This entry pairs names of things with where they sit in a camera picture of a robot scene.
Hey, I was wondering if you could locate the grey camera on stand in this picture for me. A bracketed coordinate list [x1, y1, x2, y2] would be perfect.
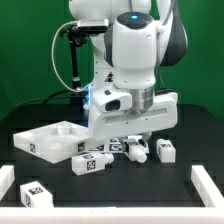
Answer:
[77, 19, 109, 34]

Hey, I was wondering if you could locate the white camera cable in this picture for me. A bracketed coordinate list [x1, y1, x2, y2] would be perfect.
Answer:
[50, 20, 85, 93]

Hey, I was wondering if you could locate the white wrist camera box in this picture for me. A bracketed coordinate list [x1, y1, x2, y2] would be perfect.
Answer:
[90, 88, 132, 113]

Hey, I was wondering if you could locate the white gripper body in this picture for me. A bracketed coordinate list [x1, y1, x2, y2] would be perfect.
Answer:
[88, 92, 178, 141]

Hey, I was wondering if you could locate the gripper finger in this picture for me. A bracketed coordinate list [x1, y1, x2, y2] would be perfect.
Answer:
[139, 132, 152, 145]

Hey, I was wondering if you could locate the white marker sheet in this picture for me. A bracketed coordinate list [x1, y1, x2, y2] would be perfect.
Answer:
[89, 135, 149, 153]

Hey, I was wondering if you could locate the black camera stand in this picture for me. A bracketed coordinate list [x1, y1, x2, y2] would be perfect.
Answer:
[59, 25, 90, 107]

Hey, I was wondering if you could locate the white U-shaped fence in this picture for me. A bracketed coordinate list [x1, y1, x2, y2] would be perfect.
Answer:
[0, 165, 224, 224]

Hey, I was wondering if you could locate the white square tabletop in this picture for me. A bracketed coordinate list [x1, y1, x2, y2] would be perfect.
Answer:
[13, 121, 98, 164]

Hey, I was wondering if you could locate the black cable on table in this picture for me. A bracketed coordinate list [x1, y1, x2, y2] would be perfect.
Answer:
[7, 89, 84, 116]

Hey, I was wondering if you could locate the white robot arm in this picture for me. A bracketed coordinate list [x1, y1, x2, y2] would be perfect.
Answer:
[69, 0, 188, 141]

